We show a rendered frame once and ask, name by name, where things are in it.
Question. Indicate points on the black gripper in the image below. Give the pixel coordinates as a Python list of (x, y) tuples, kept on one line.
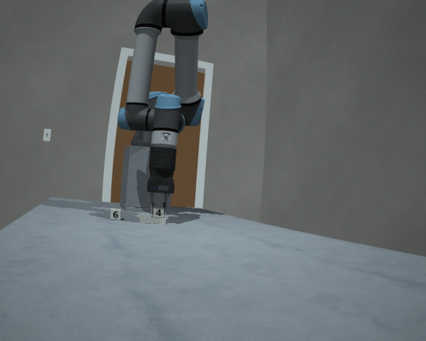
[(162, 165)]

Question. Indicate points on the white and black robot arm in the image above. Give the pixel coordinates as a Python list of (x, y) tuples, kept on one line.
[(186, 19)]

